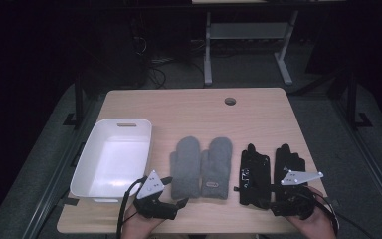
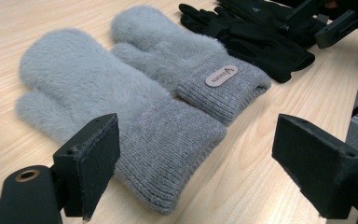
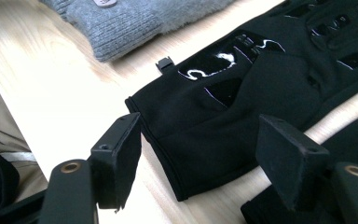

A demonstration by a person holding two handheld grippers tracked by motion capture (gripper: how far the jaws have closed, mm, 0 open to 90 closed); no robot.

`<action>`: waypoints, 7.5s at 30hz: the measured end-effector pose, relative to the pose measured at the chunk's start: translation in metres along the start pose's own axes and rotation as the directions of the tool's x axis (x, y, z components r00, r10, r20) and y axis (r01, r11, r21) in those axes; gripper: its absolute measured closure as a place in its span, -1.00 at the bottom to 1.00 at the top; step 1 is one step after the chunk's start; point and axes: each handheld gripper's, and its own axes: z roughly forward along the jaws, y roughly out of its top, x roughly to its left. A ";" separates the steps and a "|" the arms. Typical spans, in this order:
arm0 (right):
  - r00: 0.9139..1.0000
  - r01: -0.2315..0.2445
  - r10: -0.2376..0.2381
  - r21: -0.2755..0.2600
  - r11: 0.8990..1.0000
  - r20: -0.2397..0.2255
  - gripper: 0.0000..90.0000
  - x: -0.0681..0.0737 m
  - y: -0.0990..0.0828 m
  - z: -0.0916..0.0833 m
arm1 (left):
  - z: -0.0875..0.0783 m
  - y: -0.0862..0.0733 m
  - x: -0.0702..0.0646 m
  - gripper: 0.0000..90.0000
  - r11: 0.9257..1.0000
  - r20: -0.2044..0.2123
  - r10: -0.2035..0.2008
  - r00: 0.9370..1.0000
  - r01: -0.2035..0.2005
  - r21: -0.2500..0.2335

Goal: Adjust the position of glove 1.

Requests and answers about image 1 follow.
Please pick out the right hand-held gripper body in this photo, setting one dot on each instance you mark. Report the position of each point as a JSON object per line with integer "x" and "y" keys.
{"x": 295, "y": 202}

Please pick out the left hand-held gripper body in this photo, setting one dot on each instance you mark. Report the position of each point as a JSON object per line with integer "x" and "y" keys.
{"x": 151, "y": 189}

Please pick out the plain grey mitten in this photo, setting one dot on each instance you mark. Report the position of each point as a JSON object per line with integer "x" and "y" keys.
{"x": 185, "y": 166}

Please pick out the black glove white print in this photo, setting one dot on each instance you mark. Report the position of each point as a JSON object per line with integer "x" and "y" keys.
{"x": 286, "y": 159}
{"x": 253, "y": 166}

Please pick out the white plastic bin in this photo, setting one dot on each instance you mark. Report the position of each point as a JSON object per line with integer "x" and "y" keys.
{"x": 119, "y": 159}

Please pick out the grey mitten with label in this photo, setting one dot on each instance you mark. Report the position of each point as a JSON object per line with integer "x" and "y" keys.
{"x": 217, "y": 162}

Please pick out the person's right hand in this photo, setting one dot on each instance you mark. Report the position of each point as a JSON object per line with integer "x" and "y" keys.
{"x": 321, "y": 222}

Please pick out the person's left hand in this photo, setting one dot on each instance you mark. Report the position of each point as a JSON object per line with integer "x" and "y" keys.
{"x": 139, "y": 224}

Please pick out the black metal stand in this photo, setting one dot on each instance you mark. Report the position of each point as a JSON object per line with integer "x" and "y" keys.
{"x": 352, "y": 99}
{"x": 78, "y": 99}

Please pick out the grey metal rail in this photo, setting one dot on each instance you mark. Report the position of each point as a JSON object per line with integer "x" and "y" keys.
{"x": 368, "y": 159}
{"x": 56, "y": 172}

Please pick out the white metal desk frame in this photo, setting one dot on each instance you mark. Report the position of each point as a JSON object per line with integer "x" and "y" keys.
{"x": 245, "y": 30}

